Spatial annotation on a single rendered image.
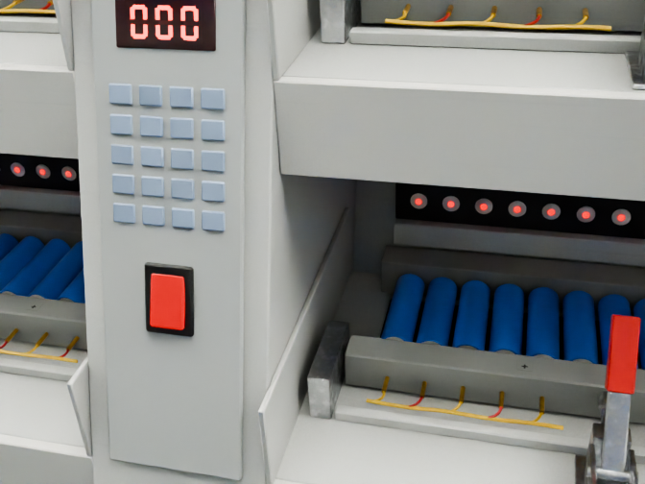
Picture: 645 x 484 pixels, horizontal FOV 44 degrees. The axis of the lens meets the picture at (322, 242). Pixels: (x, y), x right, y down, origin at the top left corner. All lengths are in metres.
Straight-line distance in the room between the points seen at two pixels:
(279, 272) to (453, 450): 0.13
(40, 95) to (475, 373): 0.26
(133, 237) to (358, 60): 0.13
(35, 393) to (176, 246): 0.16
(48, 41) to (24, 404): 0.20
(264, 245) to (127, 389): 0.10
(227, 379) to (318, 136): 0.12
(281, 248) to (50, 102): 0.13
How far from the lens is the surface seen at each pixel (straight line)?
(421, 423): 0.42
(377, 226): 0.55
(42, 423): 0.47
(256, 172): 0.35
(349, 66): 0.36
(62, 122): 0.40
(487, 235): 0.51
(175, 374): 0.39
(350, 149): 0.35
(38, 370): 0.49
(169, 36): 0.36
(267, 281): 0.36
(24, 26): 0.45
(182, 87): 0.35
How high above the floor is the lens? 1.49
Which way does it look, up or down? 15 degrees down
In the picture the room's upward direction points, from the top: 2 degrees clockwise
